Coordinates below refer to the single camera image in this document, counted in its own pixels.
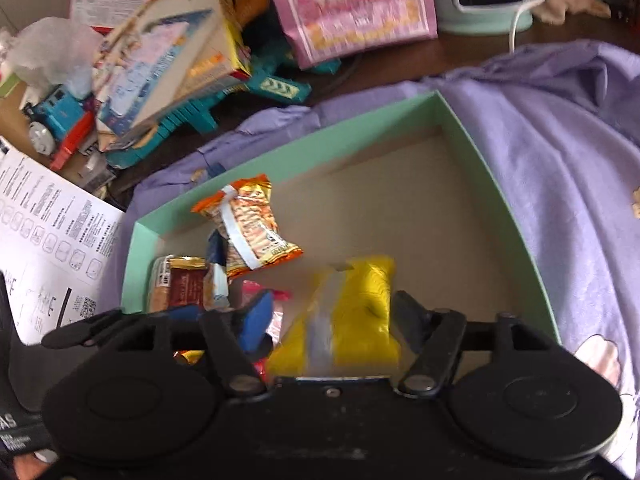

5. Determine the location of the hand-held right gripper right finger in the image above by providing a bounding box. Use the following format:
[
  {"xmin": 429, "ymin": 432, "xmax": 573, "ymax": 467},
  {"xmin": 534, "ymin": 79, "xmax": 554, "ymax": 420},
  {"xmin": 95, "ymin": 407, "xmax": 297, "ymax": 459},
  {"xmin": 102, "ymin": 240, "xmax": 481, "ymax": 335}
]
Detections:
[{"xmin": 390, "ymin": 290, "xmax": 558, "ymax": 396}]

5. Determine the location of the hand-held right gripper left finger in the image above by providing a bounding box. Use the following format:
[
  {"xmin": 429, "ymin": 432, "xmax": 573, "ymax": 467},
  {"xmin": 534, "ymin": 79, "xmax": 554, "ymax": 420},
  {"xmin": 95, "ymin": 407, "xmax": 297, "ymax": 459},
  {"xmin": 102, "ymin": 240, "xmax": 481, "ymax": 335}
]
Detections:
[{"xmin": 112, "ymin": 290, "xmax": 276, "ymax": 398}]

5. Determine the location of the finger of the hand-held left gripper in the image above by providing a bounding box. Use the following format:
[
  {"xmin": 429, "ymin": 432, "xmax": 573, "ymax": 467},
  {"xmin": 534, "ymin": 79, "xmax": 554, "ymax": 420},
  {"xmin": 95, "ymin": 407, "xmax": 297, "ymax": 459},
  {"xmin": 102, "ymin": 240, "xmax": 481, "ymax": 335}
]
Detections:
[{"xmin": 41, "ymin": 309, "xmax": 123, "ymax": 350}]

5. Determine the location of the pink white patterned snack packet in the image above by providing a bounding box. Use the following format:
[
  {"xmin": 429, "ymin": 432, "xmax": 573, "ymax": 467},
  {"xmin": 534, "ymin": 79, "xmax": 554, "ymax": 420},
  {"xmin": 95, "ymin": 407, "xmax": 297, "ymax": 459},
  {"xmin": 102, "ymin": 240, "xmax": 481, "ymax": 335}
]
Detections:
[{"xmin": 241, "ymin": 280, "xmax": 292, "ymax": 356}]

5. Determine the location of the yellow silver-striped snack packet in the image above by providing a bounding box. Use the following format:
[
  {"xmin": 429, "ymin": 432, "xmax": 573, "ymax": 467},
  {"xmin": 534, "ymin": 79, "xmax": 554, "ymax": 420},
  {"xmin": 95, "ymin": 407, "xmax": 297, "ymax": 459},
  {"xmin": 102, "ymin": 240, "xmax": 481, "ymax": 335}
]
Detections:
[{"xmin": 266, "ymin": 255, "xmax": 402, "ymax": 380}]

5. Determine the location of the dark red gold-edged snack packet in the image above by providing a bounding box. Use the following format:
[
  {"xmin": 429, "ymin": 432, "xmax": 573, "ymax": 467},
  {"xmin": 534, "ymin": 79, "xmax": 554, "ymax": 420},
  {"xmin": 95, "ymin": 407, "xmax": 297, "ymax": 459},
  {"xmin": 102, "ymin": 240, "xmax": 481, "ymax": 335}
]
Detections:
[{"xmin": 167, "ymin": 256, "xmax": 210, "ymax": 311}]

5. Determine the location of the blue snack packet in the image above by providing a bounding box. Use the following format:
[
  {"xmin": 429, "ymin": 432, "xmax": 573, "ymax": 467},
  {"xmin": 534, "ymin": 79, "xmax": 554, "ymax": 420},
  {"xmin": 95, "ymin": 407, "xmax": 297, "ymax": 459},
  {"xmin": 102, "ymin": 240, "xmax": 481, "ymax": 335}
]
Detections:
[{"xmin": 204, "ymin": 229, "xmax": 232, "ymax": 311}]

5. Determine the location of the orange white-striped snack packet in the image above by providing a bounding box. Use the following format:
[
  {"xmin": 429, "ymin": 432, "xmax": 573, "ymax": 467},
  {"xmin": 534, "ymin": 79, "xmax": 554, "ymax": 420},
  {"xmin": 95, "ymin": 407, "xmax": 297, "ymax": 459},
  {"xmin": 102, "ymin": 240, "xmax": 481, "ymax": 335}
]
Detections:
[{"xmin": 191, "ymin": 174, "xmax": 304, "ymax": 281}]

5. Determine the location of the clear-wrapped biscuit packet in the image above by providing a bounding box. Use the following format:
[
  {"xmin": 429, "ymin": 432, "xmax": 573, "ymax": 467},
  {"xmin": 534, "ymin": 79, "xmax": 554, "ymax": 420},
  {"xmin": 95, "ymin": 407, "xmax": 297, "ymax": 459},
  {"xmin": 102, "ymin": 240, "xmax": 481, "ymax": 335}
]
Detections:
[{"xmin": 149, "ymin": 255, "xmax": 173, "ymax": 313}]

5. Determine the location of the mint green cardboard box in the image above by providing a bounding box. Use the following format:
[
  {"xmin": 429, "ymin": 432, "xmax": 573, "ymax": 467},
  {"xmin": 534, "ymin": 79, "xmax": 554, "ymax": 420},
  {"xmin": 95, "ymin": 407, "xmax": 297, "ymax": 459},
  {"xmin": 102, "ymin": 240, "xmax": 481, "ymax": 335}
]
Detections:
[{"xmin": 120, "ymin": 90, "xmax": 563, "ymax": 356}]

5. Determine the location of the person's left hand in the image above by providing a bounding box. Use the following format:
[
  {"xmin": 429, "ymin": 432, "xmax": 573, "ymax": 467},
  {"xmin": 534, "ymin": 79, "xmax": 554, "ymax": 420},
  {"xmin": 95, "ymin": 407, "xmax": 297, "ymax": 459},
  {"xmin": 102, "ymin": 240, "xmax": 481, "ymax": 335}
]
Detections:
[{"xmin": 12, "ymin": 447, "xmax": 58, "ymax": 480}]

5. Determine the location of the white printed instruction sheet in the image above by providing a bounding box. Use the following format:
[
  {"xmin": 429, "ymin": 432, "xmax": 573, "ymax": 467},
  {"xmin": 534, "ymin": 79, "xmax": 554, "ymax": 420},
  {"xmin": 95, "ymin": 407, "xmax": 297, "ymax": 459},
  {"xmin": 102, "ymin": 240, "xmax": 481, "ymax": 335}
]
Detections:
[{"xmin": 0, "ymin": 137, "xmax": 126, "ymax": 346}]

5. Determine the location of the purple floral cloth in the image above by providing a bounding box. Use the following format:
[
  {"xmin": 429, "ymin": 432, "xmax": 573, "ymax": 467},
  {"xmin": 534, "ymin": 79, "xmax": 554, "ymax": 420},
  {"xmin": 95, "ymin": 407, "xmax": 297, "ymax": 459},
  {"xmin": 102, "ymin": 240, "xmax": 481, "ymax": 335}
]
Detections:
[{"xmin": 95, "ymin": 40, "xmax": 640, "ymax": 476}]

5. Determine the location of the blue toy train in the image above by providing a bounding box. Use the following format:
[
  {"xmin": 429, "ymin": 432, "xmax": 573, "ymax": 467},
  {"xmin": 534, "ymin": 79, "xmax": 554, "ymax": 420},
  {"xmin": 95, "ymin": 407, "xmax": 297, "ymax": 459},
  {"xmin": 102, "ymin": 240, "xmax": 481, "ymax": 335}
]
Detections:
[{"xmin": 21, "ymin": 84, "xmax": 98, "ymax": 170}]

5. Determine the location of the teal plastic toy track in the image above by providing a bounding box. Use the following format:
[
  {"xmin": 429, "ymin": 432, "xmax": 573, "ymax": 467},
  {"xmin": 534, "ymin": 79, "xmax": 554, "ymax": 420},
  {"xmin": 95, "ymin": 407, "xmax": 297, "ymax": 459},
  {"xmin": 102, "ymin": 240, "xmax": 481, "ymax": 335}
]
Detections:
[{"xmin": 107, "ymin": 50, "xmax": 343, "ymax": 170}]

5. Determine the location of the colourful drawing mat toy box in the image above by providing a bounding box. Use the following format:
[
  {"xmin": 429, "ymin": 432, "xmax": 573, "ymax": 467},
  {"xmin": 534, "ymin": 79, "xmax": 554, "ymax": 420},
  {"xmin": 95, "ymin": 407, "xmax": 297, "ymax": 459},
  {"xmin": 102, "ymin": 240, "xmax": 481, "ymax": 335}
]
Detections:
[{"xmin": 92, "ymin": 0, "xmax": 253, "ymax": 153}]

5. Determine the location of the clear plastic bag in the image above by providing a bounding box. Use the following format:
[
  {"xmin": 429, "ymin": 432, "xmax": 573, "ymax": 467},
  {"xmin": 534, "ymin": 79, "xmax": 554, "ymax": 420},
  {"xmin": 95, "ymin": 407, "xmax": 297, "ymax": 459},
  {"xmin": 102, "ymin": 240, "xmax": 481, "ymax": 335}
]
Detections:
[{"xmin": 7, "ymin": 16, "xmax": 103, "ymax": 92}]

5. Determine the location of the pink gift bag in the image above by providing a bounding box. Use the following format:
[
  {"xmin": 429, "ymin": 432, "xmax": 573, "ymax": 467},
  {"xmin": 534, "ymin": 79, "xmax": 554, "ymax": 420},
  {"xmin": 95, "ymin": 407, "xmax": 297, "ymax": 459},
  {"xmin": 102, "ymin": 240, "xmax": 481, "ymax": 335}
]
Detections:
[{"xmin": 257, "ymin": 0, "xmax": 440, "ymax": 71}]

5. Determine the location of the red and white box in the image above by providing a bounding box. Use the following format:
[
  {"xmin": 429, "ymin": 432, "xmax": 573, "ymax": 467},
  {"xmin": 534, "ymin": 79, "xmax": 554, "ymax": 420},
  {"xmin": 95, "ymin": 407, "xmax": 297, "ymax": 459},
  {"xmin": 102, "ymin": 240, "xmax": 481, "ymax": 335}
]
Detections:
[{"xmin": 69, "ymin": 0, "xmax": 163, "ymax": 36}]

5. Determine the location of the white cable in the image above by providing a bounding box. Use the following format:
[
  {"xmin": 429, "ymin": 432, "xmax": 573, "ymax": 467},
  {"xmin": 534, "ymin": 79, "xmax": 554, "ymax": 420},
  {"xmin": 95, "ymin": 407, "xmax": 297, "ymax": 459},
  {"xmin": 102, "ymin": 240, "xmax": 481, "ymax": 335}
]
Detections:
[{"xmin": 509, "ymin": 0, "xmax": 551, "ymax": 55}]

